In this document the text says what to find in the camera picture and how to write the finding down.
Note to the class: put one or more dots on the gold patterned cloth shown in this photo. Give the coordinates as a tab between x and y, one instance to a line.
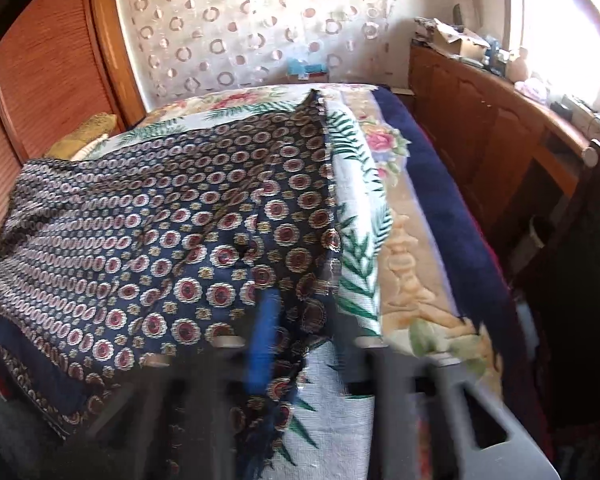
87	132

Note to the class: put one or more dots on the long wooden cabinet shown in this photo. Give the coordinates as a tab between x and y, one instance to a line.
470	120

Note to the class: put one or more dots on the leaf print bed sheet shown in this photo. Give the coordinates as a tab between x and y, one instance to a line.
360	240

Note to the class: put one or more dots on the floral blanket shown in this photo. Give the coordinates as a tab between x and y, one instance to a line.
415	270

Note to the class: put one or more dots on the navy patterned top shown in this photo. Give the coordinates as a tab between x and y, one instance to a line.
155	220

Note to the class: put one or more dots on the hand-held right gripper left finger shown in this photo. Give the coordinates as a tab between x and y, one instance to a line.
262	340

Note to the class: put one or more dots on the window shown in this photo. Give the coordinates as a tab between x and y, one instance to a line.
570	35

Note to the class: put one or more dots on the patterned fabric bundle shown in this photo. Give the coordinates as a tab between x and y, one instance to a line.
425	30

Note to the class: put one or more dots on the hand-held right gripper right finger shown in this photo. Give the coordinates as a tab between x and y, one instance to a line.
365	365

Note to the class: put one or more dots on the black oval brush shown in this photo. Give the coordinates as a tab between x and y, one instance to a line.
456	14

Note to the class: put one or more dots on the box with blue bags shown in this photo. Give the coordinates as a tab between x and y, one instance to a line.
305	67

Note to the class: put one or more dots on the open cardboard box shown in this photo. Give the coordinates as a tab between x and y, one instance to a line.
462	45

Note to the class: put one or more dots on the small black box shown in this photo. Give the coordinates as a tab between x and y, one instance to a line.
561	108

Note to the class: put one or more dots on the dark chair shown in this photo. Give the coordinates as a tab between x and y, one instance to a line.
580	285

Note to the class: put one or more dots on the circle patterned wall curtain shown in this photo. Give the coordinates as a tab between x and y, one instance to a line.
230	25

